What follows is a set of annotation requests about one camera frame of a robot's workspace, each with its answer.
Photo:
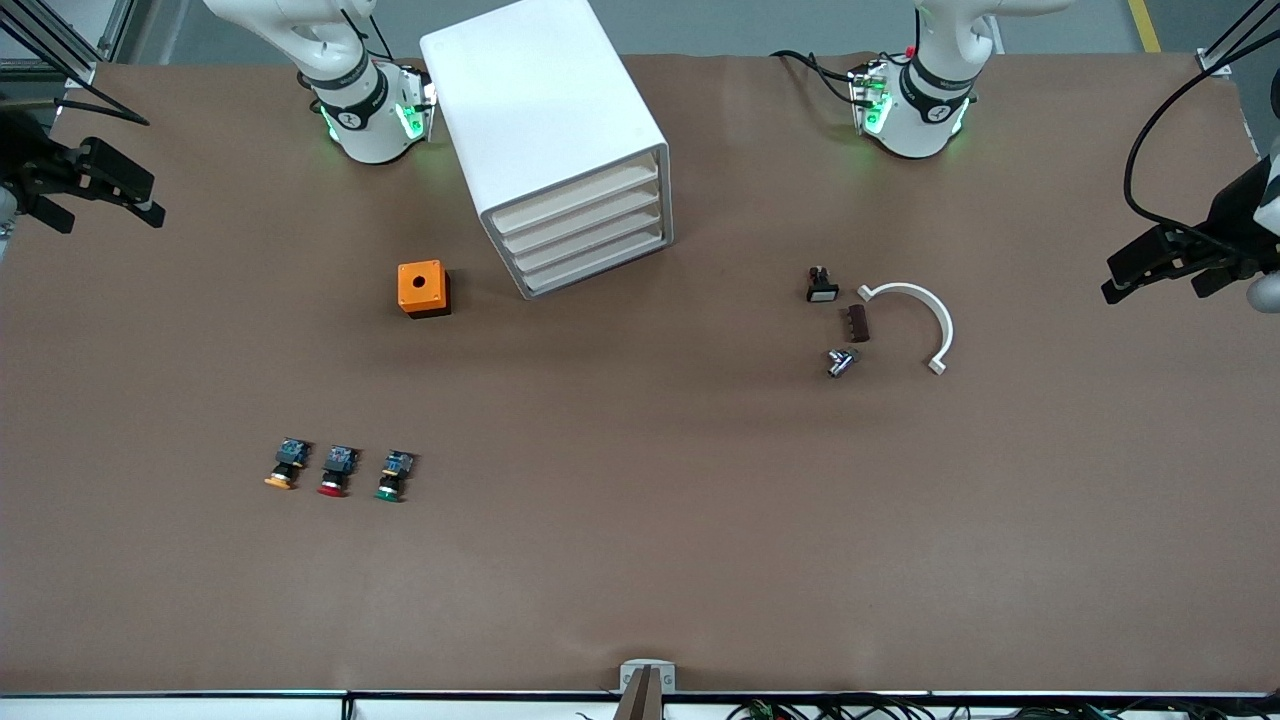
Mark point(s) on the green mushroom push button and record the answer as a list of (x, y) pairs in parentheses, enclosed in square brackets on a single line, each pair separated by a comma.
[(394, 477)]

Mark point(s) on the small black switch module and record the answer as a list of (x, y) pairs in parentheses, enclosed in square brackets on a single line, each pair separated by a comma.
[(822, 286)]

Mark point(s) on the white drawer cabinet housing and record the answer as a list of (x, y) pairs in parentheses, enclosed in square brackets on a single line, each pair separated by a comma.
[(530, 90)]

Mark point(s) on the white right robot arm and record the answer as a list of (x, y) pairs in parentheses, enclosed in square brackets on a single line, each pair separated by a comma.
[(365, 110)]

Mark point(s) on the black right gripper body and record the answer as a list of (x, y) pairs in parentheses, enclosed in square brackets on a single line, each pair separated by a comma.
[(28, 160)]

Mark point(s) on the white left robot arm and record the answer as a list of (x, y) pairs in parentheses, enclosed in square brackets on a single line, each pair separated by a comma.
[(925, 105)]

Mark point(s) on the grey metal mount bracket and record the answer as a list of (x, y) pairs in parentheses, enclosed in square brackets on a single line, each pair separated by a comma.
[(630, 675)]

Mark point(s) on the aluminium frame profile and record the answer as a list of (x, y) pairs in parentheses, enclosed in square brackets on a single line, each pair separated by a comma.
[(60, 25)]

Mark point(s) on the orange button enclosure box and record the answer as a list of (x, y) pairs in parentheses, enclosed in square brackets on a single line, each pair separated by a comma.
[(420, 285)]

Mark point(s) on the white cabinet drawer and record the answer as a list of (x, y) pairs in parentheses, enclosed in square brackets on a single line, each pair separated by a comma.
[(575, 200), (585, 222), (600, 265), (592, 243)]

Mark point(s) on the aluminium frame corner bracket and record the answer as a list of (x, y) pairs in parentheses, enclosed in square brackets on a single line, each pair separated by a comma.
[(1215, 62)]

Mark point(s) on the brown terminal block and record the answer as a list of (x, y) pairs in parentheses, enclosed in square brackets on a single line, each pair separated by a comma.
[(859, 324)]

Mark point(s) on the yellow mushroom push button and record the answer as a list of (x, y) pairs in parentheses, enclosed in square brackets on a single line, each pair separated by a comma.
[(286, 465)]

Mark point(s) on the white curved plastic bracket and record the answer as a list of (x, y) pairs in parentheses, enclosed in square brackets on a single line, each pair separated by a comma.
[(942, 325)]

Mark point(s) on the red mushroom push button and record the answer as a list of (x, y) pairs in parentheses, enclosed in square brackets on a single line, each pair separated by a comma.
[(337, 472)]

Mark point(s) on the brown mounting post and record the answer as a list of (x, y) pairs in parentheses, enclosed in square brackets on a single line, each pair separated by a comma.
[(640, 702)]

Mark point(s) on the small silver black connector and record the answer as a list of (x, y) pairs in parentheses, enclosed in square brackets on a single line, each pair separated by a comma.
[(842, 362)]

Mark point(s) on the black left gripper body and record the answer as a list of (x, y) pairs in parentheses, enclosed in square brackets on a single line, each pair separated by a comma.
[(1236, 214)]

